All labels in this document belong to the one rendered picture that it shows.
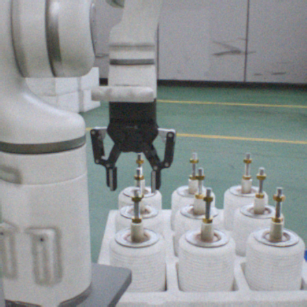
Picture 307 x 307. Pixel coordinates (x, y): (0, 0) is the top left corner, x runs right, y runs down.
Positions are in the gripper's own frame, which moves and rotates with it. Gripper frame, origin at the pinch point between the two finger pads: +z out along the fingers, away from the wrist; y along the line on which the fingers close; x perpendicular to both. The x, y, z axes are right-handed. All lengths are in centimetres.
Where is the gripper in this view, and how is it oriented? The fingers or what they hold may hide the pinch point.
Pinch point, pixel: (133, 183)
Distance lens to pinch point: 71.5
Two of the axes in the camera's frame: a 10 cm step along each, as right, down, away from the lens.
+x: -1.9, 2.3, -9.5
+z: 0.0, 9.7, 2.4
